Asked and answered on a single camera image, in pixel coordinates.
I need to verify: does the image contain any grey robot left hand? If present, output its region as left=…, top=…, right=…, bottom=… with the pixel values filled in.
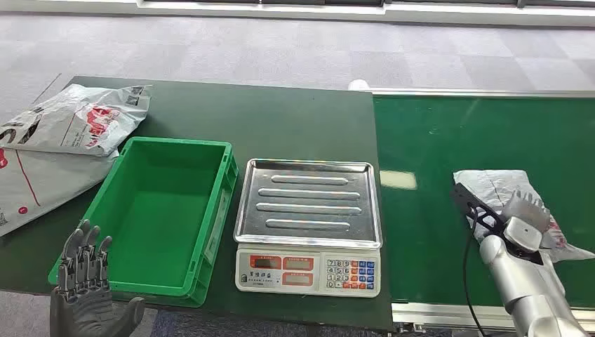
left=48, top=219, right=146, bottom=337

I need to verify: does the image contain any white window ledge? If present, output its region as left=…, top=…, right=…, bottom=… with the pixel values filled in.
left=0, top=0, right=595, bottom=28

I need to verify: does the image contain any black right wrist camera bracket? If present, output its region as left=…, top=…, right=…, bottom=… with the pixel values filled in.
left=450, top=183, right=510, bottom=243

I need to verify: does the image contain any grey courier package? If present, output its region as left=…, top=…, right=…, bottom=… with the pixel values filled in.
left=453, top=169, right=595, bottom=263

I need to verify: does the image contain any steel scale tray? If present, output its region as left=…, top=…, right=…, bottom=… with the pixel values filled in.
left=233, top=158, right=384, bottom=251

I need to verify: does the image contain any green conveyor belt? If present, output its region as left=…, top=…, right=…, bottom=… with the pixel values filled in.
left=373, top=95, right=595, bottom=309

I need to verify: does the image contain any large grey bag red line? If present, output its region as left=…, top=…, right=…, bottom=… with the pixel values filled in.
left=0, top=147, right=119, bottom=238

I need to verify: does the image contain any green plastic crate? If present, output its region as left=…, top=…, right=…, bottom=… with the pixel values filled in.
left=47, top=136, right=239, bottom=309

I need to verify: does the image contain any white courier bag red print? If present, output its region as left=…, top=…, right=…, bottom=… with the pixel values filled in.
left=0, top=84, right=152, bottom=158

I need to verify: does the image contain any aluminium conveyor side rail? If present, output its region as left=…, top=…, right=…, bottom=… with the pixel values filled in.
left=369, top=87, right=595, bottom=100
left=392, top=302, right=595, bottom=333

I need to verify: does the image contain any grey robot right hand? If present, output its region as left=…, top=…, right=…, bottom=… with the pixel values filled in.
left=501, top=188, right=554, bottom=254

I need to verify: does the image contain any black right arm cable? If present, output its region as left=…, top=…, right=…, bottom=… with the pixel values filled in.
left=462, top=218, right=488, bottom=337

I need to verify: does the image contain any white electronic scale body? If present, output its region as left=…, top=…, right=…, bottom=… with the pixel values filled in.
left=234, top=242, right=382, bottom=298

